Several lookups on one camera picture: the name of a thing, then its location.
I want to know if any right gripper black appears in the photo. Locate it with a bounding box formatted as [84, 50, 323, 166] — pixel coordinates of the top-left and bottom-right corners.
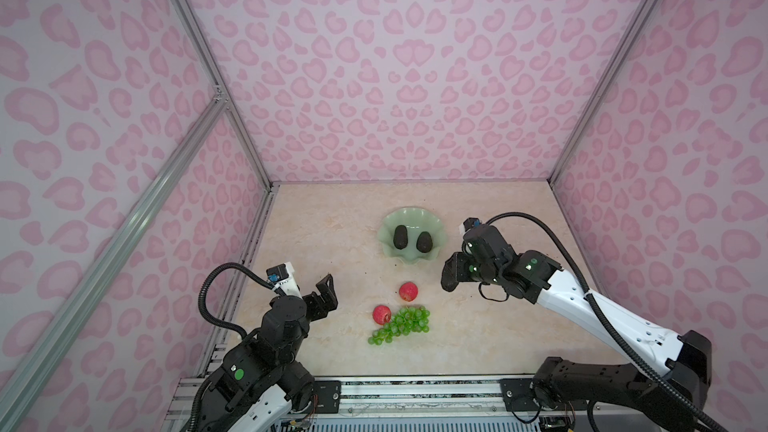
[440, 252, 500, 286]

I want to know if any dark avocado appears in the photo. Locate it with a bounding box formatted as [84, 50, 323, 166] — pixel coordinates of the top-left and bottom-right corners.
[416, 231, 434, 254]
[392, 225, 409, 250]

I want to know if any red apple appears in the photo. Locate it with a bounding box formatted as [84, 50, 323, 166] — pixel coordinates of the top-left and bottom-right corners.
[398, 282, 419, 302]
[372, 305, 392, 326]

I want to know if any green grape bunch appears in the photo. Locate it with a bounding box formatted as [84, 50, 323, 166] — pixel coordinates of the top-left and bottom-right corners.
[367, 306, 431, 346]

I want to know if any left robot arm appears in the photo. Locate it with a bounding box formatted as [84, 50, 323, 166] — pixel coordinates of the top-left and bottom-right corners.
[182, 267, 338, 431]

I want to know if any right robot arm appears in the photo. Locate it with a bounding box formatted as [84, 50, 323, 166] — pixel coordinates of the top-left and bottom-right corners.
[441, 218, 722, 431]

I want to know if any green scalloped fruit bowl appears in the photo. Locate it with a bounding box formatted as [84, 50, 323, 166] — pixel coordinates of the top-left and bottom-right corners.
[377, 207, 448, 264]

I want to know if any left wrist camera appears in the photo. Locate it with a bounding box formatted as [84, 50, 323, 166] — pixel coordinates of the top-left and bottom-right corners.
[266, 262, 301, 297]

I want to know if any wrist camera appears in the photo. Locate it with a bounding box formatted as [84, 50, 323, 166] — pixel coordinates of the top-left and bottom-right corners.
[266, 262, 301, 297]
[460, 217, 482, 235]

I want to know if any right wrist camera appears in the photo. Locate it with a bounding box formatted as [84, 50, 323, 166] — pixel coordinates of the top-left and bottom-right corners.
[460, 217, 482, 235]

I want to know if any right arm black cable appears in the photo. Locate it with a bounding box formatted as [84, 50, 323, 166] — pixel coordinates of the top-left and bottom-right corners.
[484, 211, 730, 432]

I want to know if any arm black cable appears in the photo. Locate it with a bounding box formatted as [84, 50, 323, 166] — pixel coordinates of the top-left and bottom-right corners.
[197, 262, 277, 340]
[484, 211, 730, 432]

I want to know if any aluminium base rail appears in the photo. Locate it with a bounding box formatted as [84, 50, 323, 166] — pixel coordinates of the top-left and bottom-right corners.
[160, 374, 691, 432]

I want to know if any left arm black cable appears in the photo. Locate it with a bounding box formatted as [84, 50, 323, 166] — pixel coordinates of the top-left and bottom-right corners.
[197, 262, 277, 340]

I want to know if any aluminium frame strut left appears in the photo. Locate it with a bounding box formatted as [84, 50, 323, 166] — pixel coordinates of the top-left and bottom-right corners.
[1, 95, 228, 431]

